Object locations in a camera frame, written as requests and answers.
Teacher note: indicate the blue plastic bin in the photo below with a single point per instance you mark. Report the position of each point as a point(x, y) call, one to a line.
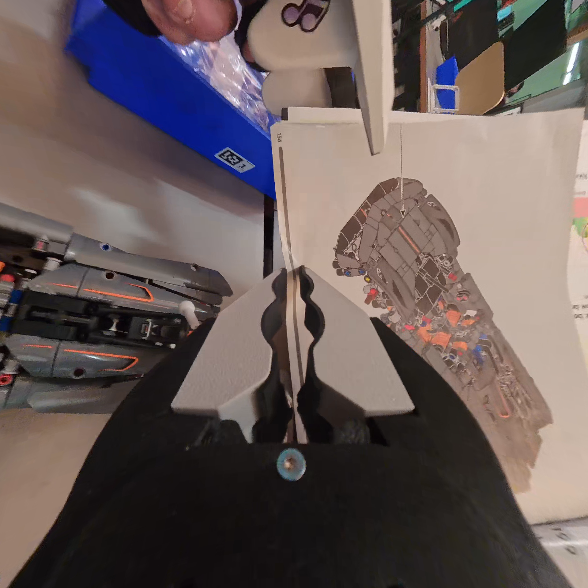
point(160, 92)

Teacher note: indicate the person's left hand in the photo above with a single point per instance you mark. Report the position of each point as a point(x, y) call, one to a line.
point(193, 18)

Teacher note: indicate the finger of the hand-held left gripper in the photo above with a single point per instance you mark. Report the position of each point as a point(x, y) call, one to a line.
point(374, 69)

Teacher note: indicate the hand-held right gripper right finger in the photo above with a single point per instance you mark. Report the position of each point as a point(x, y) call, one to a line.
point(363, 367)

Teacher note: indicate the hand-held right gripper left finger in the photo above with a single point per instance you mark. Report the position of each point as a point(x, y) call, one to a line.
point(220, 367)

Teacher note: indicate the grey lego car model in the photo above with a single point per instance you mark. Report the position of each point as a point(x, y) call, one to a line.
point(115, 280)

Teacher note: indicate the white instruction booklet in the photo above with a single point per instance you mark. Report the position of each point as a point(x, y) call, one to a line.
point(505, 183)

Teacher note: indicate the tan wooden chair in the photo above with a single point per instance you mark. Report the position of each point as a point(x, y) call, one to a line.
point(482, 78)

